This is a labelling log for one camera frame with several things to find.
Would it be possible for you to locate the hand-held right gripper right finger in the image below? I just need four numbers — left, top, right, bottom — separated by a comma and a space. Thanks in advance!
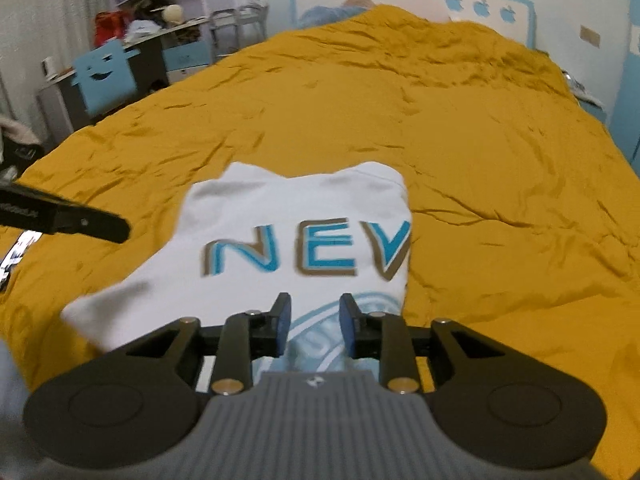
339, 292, 501, 395

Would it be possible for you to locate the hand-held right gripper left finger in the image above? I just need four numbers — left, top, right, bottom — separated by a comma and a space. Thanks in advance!
125, 291, 292, 396

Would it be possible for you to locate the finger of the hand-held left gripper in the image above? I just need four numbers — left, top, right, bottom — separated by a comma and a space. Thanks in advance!
54, 197, 132, 244

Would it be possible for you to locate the white printed t-shirt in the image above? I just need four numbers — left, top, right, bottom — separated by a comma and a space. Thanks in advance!
60, 161, 413, 376

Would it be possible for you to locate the dark jacket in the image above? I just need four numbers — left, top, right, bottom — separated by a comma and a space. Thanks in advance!
0, 112, 46, 181

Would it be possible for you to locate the blue chair with smiling face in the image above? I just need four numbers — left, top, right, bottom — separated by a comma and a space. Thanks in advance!
72, 41, 138, 117

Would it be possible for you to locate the dark desk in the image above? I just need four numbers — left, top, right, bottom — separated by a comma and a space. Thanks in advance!
37, 17, 211, 133

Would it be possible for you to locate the blue white drawer cabinet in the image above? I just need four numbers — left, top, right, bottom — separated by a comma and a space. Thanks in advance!
164, 35, 212, 75

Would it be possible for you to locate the red bag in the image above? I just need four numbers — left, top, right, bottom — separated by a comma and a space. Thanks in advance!
95, 10, 132, 46

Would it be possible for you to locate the yellow blanket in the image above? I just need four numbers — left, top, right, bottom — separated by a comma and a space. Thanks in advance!
0, 4, 640, 480

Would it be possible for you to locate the white cloth heap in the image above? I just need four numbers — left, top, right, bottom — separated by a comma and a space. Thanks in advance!
124, 17, 167, 42

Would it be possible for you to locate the metal rack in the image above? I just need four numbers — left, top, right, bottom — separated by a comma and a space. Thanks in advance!
210, 2, 268, 61

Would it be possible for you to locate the blue pillow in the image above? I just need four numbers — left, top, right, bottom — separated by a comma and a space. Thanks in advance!
299, 0, 376, 28

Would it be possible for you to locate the blue nightstand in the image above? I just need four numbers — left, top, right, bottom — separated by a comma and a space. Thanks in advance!
562, 67, 608, 123

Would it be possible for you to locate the blue white wardrobe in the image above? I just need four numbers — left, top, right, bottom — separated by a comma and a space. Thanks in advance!
612, 0, 640, 176

